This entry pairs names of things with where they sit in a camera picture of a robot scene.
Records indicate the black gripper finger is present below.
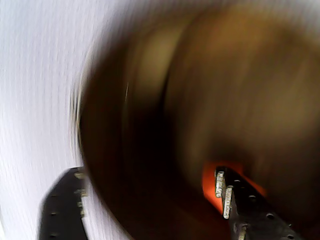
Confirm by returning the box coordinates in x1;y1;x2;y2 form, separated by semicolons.
214;165;305;240
37;166;88;240

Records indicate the red cube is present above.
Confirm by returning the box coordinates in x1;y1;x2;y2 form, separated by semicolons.
201;161;267;216

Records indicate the black metal bucket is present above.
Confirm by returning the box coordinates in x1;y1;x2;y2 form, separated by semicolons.
74;0;320;240

